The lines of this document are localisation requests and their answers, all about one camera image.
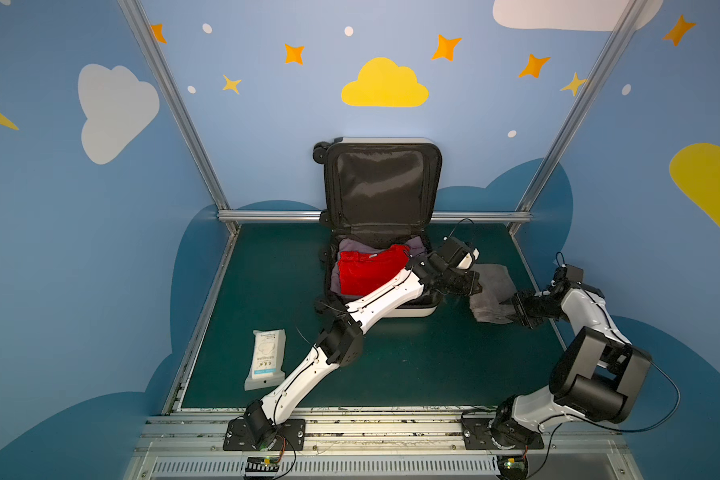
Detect small circuit board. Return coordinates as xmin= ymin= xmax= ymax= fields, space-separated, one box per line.
xmin=243 ymin=456 xmax=281 ymax=476
xmin=497 ymin=456 xmax=529 ymax=480

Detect aluminium front rail frame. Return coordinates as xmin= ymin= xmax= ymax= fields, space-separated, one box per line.
xmin=124 ymin=406 xmax=642 ymax=479

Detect right small circuit board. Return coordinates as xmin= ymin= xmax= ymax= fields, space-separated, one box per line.
xmin=497 ymin=456 xmax=529 ymax=480

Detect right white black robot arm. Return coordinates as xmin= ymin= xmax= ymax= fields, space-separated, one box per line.
xmin=490 ymin=264 xmax=652 ymax=448

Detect grey towel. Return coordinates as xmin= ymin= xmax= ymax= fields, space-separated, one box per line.
xmin=469 ymin=264 xmax=517 ymax=325

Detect rear aluminium crossbar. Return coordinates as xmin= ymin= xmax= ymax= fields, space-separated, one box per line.
xmin=217 ymin=210 xmax=532 ymax=224

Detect right aluminium frame post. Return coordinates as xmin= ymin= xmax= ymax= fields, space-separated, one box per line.
xmin=513 ymin=0 xmax=648 ymax=219

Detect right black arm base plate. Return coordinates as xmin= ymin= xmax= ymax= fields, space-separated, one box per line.
xmin=460 ymin=417 xmax=544 ymax=450

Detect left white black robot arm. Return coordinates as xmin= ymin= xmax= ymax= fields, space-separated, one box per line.
xmin=243 ymin=236 xmax=481 ymax=448

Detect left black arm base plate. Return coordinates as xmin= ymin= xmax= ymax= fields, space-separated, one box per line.
xmin=222 ymin=417 xmax=306 ymax=451

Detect purple pants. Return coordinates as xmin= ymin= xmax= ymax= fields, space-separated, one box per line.
xmin=329 ymin=237 xmax=427 ymax=298

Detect left small circuit board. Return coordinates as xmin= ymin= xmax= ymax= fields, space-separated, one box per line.
xmin=243 ymin=456 xmax=281 ymax=476

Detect left aluminium frame post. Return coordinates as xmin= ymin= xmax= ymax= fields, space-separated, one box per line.
xmin=117 ymin=0 xmax=229 ymax=210

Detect open black white suitcase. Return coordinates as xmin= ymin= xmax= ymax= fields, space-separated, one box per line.
xmin=312 ymin=137 xmax=443 ymax=310

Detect red t-shirt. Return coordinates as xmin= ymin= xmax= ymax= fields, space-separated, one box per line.
xmin=337 ymin=245 xmax=410 ymax=297

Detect white wet wipes pack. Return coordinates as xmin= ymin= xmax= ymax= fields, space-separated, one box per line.
xmin=244 ymin=329 xmax=286 ymax=391

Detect aluminium frame post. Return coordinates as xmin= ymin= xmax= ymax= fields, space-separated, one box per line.
xmin=513 ymin=0 xmax=648 ymax=219
xmin=117 ymin=0 xmax=229 ymax=210

